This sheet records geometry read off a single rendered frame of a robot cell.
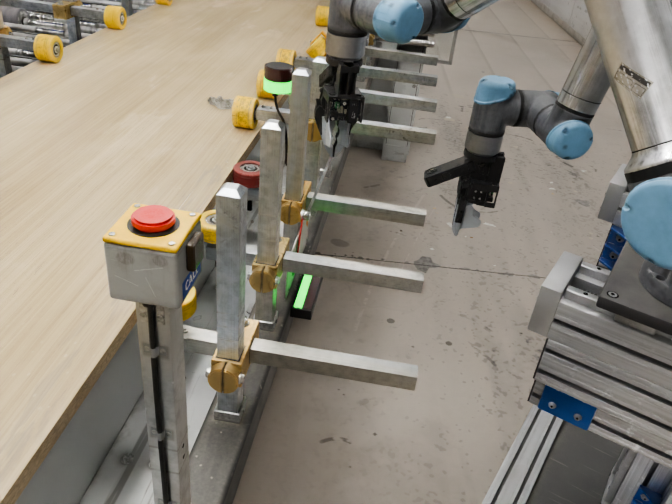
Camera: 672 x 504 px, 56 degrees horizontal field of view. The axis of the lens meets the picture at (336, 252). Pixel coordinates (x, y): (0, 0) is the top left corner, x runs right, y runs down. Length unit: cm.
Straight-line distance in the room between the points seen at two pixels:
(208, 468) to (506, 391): 147
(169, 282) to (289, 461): 142
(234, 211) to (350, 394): 139
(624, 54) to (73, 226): 95
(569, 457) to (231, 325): 118
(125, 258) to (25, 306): 49
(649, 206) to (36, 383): 80
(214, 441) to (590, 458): 115
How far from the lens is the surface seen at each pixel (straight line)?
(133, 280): 61
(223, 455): 108
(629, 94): 84
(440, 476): 201
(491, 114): 133
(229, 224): 88
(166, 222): 60
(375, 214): 144
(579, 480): 186
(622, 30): 84
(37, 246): 122
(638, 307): 97
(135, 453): 120
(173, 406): 73
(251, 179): 143
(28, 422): 89
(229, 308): 96
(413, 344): 242
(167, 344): 67
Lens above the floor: 153
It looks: 32 degrees down
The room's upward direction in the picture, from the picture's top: 6 degrees clockwise
